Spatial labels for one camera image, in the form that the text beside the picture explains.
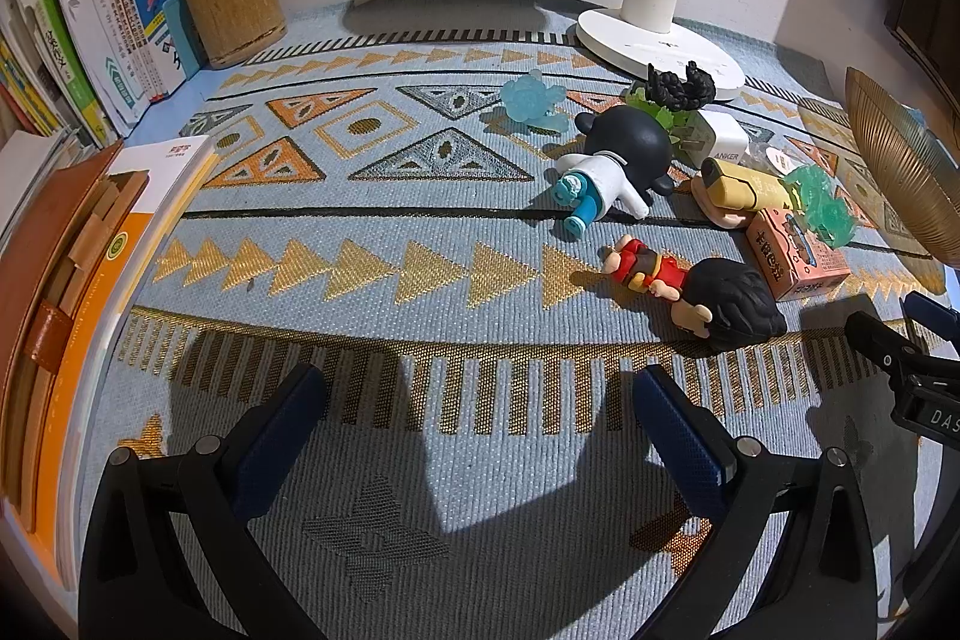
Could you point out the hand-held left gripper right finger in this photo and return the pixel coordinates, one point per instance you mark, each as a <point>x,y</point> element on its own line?
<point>679,441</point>

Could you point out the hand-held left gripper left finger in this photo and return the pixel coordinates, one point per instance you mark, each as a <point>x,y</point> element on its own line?
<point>281,430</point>

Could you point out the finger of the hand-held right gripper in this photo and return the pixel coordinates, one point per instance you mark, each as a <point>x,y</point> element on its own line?
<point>877,340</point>
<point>934,310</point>

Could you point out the green translucent toy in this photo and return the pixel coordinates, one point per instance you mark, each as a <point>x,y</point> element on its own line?
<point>821,209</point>

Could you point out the red-clothed black-haired figurine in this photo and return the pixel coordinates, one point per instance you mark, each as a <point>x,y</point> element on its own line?
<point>720,302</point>

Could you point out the gold ribbed glass plate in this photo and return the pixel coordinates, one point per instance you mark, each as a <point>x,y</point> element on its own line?
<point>892,160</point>

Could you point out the yellow rectangular block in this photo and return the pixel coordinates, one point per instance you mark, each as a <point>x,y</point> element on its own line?
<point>750,186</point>

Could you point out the clear plastic packet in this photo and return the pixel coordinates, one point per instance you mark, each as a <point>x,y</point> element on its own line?
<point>776,156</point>

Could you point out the black-headed white coat figurine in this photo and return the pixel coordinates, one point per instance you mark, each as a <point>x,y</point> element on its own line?
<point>619,149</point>

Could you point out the blue translucent toy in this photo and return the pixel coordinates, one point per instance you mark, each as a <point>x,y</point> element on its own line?
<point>532,100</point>

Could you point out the patterned woven tablecloth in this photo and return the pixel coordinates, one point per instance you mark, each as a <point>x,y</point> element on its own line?
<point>450,250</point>

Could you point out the orange and white book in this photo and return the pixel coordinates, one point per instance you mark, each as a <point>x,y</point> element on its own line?
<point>127,235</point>

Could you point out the brown leather notebook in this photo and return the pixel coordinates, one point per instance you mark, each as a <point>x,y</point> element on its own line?
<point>37,280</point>

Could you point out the green leafy toy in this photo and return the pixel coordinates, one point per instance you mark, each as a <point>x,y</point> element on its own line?
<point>660,115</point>

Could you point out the black dragon figurine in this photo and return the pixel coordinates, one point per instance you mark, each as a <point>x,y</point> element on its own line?
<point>679,85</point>

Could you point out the cork pen holder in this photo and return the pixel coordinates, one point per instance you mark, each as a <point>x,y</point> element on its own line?
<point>232,3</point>

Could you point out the row of upright books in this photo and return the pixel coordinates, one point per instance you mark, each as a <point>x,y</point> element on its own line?
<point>97,10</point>

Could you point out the white wall charger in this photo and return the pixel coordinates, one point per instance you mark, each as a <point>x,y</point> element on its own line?
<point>720,136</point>

